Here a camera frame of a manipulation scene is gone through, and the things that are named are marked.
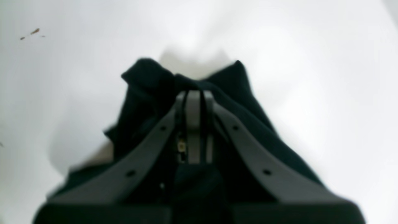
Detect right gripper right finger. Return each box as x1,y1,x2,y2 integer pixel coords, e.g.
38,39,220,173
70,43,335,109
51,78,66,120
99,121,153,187
203,91,365,224

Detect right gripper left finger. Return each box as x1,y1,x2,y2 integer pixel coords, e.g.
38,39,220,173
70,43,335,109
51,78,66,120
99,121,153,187
34,90,201,224

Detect black graphic t-shirt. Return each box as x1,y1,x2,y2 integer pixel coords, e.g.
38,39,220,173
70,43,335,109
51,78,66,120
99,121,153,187
47,58,324,224

